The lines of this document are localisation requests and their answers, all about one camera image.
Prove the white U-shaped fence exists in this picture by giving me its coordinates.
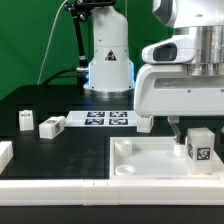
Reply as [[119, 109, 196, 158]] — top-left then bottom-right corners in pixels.
[[0, 143, 224, 206]]

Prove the grey cable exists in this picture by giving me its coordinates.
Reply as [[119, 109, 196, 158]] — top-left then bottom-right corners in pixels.
[[37, 0, 69, 86]]

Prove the white marker base plate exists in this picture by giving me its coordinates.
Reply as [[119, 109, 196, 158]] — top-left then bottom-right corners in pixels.
[[65, 110, 137, 127]]

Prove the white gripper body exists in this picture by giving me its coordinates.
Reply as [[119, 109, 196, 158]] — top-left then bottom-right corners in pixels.
[[134, 65, 224, 116]]

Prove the black cable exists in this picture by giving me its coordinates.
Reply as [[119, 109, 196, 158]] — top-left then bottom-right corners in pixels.
[[41, 67, 89, 87]]

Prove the white square tabletop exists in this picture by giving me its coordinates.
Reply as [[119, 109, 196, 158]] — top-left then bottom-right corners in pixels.
[[109, 137, 224, 180]]

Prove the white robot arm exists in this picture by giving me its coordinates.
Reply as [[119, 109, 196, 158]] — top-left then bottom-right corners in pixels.
[[85, 0, 224, 117]]

